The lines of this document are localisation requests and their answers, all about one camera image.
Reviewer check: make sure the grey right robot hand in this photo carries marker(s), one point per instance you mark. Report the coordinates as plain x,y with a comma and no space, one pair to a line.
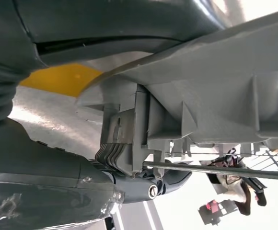
45,177

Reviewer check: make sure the yellow workbench tape marking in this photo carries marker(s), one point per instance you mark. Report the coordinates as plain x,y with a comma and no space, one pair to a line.
57,79

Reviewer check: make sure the person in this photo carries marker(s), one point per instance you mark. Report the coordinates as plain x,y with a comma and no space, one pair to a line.
235,187

